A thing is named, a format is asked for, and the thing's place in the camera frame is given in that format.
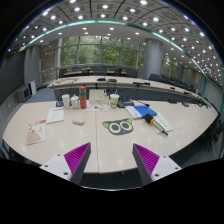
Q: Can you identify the white lidded mug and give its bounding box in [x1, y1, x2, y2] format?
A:
[71, 95, 79, 109]

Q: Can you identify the white paper cup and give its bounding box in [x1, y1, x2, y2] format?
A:
[62, 94, 70, 109]

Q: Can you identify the white booklet under folder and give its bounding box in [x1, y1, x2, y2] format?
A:
[125, 106, 142, 119]

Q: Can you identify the black yellow microphone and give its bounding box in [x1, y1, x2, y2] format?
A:
[144, 113, 167, 135]

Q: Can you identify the white green notepad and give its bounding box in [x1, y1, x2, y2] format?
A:
[154, 112, 173, 133]

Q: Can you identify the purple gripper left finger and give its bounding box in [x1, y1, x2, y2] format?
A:
[41, 143, 91, 184]

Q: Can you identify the black device with blue top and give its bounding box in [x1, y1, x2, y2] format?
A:
[118, 98, 134, 108]

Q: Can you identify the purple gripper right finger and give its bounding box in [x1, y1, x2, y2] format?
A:
[132, 143, 181, 185]

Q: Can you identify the grey crt monitor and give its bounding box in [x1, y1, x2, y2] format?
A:
[16, 86, 31, 103]

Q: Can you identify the white paper sheet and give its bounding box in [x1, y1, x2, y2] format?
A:
[46, 107, 64, 124]

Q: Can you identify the blue folder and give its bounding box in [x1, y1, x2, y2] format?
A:
[134, 105, 157, 118]

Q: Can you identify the red white brochure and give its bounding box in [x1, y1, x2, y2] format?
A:
[26, 120, 46, 145]

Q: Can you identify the red water bottle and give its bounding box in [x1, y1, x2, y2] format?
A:
[79, 86, 87, 109]

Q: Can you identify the colourful sticker sheet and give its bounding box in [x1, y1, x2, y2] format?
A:
[87, 104, 107, 112]

